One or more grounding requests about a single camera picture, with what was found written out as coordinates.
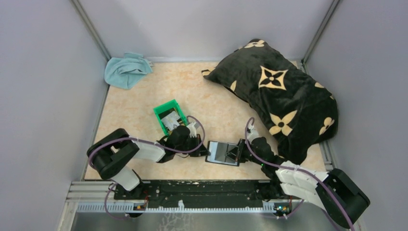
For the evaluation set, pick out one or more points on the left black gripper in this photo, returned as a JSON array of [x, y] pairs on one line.
[[196, 143]]

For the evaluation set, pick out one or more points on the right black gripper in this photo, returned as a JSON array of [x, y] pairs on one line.
[[241, 150]]

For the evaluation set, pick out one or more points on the black card holder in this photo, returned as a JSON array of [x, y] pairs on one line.
[[217, 151]]

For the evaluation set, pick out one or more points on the white gold VIP card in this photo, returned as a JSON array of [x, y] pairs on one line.
[[171, 120]]

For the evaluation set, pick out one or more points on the green plastic bin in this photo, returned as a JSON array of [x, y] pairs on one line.
[[166, 108]]

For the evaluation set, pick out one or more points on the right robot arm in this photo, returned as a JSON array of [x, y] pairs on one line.
[[332, 191]]

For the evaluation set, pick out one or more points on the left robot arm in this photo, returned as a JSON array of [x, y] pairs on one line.
[[110, 156]]

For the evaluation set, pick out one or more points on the black floral pillow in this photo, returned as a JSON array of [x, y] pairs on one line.
[[297, 110]]

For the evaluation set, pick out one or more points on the light blue cloth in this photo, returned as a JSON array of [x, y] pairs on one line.
[[126, 72]]

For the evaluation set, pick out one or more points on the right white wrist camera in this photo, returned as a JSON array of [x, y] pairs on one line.
[[251, 133]]

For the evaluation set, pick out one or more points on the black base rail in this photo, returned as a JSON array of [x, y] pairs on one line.
[[204, 193]]

